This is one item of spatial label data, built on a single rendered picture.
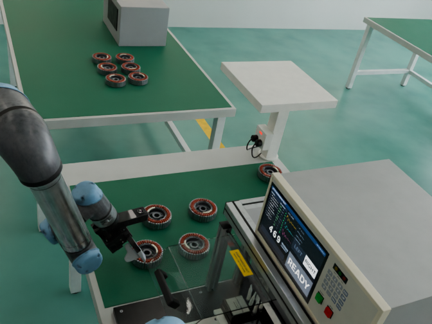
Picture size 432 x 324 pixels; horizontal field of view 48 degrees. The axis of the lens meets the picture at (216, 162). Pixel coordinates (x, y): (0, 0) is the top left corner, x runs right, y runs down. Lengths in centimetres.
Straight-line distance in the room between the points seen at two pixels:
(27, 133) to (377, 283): 76
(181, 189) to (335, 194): 94
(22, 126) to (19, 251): 179
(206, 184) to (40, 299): 103
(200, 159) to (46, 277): 102
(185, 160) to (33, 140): 123
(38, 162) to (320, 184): 66
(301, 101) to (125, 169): 79
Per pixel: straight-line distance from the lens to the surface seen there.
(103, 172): 207
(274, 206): 123
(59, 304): 254
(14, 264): 274
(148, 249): 170
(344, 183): 127
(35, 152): 105
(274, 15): 648
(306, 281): 117
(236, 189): 208
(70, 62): 297
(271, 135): 222
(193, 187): 204
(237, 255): 133
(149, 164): 213
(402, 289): 106
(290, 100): 186
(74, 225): 121
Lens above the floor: 200
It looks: 34 degrees down
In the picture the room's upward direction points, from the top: 12 degrees clockwise
